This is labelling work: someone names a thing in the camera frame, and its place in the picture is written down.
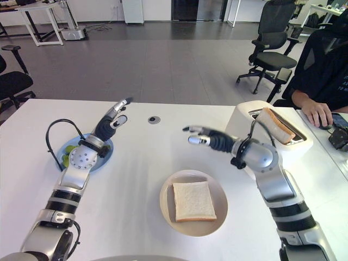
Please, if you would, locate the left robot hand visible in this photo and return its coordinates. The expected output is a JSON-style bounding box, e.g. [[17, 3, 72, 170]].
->
[[92, 97, 134, 142]]

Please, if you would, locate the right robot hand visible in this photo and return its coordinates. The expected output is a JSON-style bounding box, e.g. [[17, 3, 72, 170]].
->
[[182, 125, 237, 154]]

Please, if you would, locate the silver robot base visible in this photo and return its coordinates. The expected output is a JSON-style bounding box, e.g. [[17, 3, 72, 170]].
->
[[58, 0, 88, 41]]

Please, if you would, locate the blue plate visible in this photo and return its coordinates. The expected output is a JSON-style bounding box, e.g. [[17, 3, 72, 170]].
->
[[55, 133, 114, 173]]

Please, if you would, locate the green lettuce leaf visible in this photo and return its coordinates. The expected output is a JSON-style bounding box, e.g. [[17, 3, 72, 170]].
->
[[61, 145, 79, 167]]

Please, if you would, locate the bread slice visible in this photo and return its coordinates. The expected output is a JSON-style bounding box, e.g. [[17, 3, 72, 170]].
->
[[172, 181, 218, 223], [256, 107, 296, 145]]

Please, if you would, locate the white plate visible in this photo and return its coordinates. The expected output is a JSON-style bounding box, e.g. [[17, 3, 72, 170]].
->
[[159, 169, 228, 238]]

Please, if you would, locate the cream toaster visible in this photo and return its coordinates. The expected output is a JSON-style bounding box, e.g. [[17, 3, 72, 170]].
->
[[225, 101, 314, 181]]

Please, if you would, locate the black office chair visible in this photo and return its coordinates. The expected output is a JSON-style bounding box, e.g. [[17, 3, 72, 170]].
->
[[235, 0, 300, 103], [0, 45, 36, 118]]

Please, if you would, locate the white cabinet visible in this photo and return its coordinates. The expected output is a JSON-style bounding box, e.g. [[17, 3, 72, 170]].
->
[[122, 0, 144, 25]]

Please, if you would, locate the black box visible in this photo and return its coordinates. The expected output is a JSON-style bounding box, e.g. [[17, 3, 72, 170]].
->
[[328, 127, 348, 152]]

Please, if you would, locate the black smartphone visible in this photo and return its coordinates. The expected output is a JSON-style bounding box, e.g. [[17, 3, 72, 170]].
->
[[331, 112, 348, 128]]

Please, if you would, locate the person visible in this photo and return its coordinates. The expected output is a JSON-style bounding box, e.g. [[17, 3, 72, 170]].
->
[[272, 10, 348, 128]]

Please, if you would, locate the black cable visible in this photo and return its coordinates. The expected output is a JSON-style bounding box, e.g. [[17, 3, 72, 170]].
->
[[46, 118, 85, 172], [246, 119, 277, 149]]

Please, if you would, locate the white frame table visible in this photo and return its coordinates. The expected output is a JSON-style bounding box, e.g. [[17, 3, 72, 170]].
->
[[15, 2, 65, 47]]

